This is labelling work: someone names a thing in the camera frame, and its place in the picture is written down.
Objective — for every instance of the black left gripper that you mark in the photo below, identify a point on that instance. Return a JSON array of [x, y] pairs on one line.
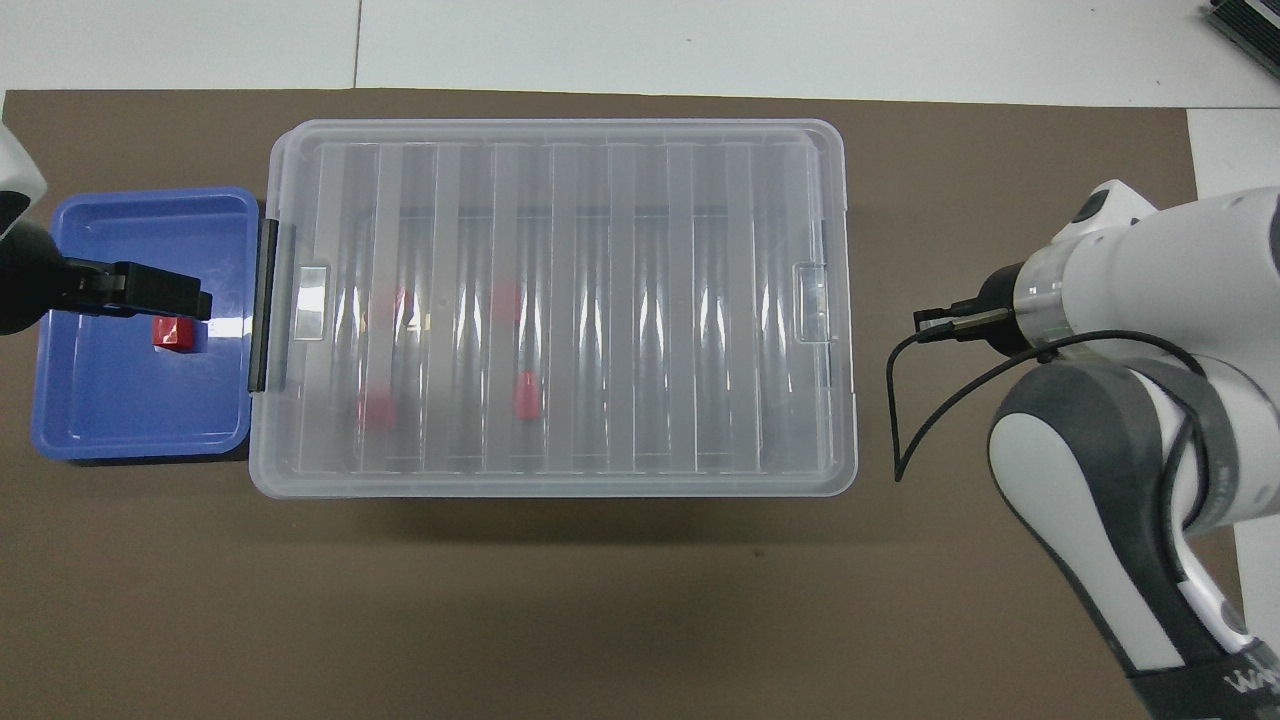
[[150, 290]]

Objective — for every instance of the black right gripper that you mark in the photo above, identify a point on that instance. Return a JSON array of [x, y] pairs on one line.
[[1000, 300]]

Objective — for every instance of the red block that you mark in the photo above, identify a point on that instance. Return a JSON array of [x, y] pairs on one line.
[[172, 335], [505, 300], [378, 410], [385, 305], [527, 395]]

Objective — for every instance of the clear ribbed plastic lid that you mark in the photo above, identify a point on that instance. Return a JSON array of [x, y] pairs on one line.
[[600, 300]]

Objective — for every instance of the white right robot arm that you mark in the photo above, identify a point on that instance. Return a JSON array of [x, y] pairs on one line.
[[1150, 270]]

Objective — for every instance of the blue plastic tray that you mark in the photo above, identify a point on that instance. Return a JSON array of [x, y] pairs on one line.
[[120, 400]]

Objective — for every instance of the clear plastic storage box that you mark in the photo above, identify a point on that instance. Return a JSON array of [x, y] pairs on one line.
[[258, 430]]

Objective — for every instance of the black ribbed device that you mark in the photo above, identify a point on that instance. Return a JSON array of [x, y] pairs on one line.
[[1250, 25]]

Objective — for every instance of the brown table mat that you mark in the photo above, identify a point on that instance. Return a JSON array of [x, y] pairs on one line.
[[600, 600]]

